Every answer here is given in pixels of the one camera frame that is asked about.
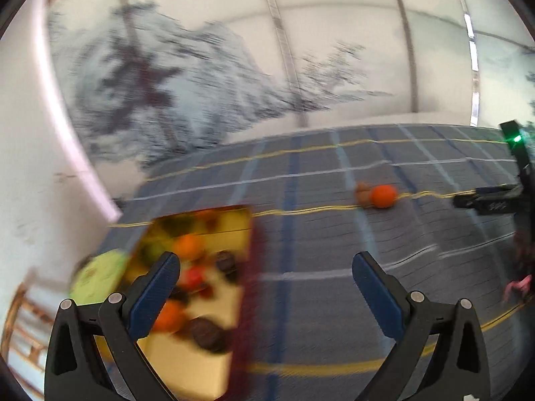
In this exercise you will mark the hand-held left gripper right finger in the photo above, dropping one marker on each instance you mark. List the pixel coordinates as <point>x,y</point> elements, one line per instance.
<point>376,292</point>

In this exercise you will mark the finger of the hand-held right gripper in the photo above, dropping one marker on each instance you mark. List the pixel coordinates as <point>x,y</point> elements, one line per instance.
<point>487,202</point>

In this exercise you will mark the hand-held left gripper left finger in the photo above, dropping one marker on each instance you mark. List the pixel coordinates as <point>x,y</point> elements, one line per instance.
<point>156,288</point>

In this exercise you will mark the orange tangerine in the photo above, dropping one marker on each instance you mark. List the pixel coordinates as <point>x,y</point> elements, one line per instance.
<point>384,196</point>
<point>170,316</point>
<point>189,246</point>

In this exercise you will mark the red-orange small fruit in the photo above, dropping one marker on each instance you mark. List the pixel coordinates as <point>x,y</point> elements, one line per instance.
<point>194,278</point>

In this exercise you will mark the large dark passion fruit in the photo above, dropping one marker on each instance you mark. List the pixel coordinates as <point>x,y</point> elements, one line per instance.
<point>207,334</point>

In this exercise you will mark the gold metal tin tray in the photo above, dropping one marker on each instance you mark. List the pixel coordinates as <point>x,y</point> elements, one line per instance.
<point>196,367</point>

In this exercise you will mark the small brown fruit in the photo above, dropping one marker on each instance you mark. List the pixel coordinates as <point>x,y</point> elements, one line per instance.
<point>362,194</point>

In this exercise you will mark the green lime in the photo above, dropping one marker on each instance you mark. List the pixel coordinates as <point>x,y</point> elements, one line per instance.
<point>147,252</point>

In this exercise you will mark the grey plaid tablecloth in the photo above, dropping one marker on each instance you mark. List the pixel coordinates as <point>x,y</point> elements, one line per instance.
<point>326,280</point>

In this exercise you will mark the green plastic bag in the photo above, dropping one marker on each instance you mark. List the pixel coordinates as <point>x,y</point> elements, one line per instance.
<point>100,273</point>

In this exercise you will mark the wooden chair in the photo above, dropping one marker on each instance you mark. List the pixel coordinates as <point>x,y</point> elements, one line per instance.
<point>16,313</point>

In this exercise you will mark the ink landscape painting screen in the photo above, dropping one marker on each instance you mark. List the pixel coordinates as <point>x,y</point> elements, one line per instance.
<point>209,71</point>

